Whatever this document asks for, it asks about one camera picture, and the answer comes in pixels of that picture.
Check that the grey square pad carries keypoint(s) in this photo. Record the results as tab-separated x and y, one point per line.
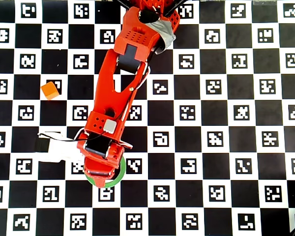
109	126

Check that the black white marker mat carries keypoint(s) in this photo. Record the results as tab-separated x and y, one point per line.
268	142

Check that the orange cube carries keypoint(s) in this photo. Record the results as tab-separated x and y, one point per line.
49	90

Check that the grey duct tape strip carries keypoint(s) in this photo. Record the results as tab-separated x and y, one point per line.
166	32

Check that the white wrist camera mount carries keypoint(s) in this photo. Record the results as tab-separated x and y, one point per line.
61	150

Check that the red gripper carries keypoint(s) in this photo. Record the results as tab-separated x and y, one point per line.
98	173

